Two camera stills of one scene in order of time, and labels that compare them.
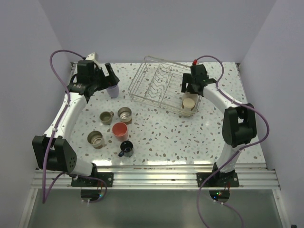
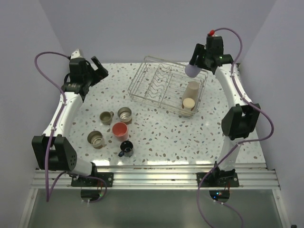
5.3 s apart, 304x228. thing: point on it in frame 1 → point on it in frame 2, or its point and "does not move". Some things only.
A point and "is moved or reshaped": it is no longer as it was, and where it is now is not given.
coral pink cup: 120,130 does not move
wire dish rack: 159,83 does not move
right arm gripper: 187,79 → 199,50
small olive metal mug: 106,117 does not move
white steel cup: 125,114 does not move
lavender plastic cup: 113,90 is moved or reshaped
